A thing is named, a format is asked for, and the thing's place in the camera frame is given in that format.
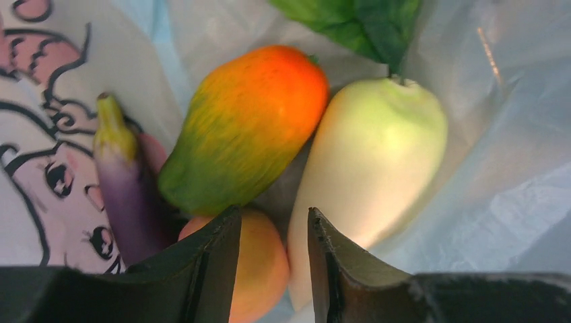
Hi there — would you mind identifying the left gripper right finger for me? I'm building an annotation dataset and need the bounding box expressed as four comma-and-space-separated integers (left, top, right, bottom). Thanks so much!
308, 207, 570, 322

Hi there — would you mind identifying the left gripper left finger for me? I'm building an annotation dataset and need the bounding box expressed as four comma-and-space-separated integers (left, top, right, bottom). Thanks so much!
1, 207, 241, 322

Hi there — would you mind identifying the orange green mango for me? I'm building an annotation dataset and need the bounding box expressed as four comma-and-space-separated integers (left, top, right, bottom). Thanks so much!
158, 44, 329, 217

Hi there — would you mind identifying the orange peach fruit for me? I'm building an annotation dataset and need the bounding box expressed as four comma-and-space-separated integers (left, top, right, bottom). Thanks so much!
177, 209, 291, 323

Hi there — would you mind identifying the purple eggplant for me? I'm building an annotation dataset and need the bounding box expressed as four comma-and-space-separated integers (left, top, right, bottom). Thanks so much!
93, 92, 176, 266

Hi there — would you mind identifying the green lettuce leaf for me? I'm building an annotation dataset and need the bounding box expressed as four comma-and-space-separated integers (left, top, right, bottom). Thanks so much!
270, 0, 424, 75

